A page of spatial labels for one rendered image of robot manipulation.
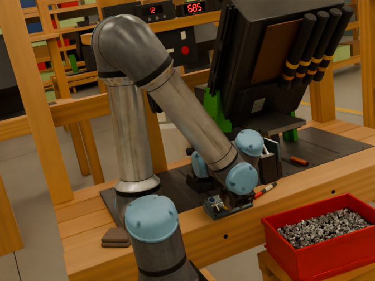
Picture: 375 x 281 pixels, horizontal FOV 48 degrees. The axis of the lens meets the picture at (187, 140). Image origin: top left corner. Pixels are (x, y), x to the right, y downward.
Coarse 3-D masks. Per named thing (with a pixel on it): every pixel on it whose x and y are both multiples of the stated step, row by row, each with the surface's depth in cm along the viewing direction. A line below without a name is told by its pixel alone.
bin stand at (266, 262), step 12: (264, 252) 135; (264, 264) 132; (276, 264) 128; (372, 264) 120; (264, 276) 136; (276, 276) 126; (288, 276) 122; (336, 276) 118; (348, 276) 117; (360, 276) 117; (372, 276) 119
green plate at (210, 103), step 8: (208, 88) 161; (208, 96) 161; (216, 96) 154; (208, 104) 161; (216, 104) 155; (208, 112) 161; (216, 112) 155; (216, 120) 156; (224, 120) 159; (224, 128) 159
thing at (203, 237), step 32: (352, 160) 166; (256, 192) 153; (288, 192) 149; (320, 192) 152; (352, 192) 158; (192, 224) 139; (224, 224) 140; (256, 224) 145; (64, 256) 133; (96, 256) 130; (128, 256) 129; (192, 256) 138; (224, 256) 143
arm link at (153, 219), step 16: (128, 208) 96; (144, 208) 95; (160, 208) 94; (128, 224) 92; (144, 224) 90; (160, 224) 90; (176, 224) 93; (144, 240) 91; (160, 240) 91; (176, 240) 94; (144, 256) 93; (160, 256) 92; (176, 256) 94
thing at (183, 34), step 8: (160, 32) 168; (168, 32) 169; (176, 32) 171; (184, 32) 172; (192, 32) 173; (160, 40) 169; (168, 40) 170; (176, 40) 171; (184, 40) 173; (192, 40) 174; (168, 48) 171; (176, 48) 172; (184, 48) 173; (192, 48) 175; (176, 56) 173; (184, 56) 174; (192, 56) 175; (176, 64) 174; (184, 64) 175
